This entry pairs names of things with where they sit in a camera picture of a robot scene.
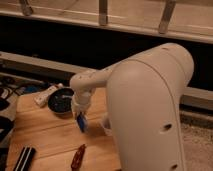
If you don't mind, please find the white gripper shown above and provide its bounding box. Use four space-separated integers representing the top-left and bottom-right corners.
71 91 92 132

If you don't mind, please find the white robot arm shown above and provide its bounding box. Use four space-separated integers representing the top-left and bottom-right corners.
70 43 194 171

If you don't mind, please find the dark round bowl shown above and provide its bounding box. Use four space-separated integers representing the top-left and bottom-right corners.
47 88 74 115

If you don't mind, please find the wooden board table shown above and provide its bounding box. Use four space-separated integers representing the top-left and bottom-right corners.
6 88 120 171

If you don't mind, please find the red brown small tool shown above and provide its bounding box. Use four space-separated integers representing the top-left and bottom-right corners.
71 144 86 170

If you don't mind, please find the black striped rectangular object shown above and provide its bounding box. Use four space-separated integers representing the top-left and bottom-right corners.
13 147 36 171

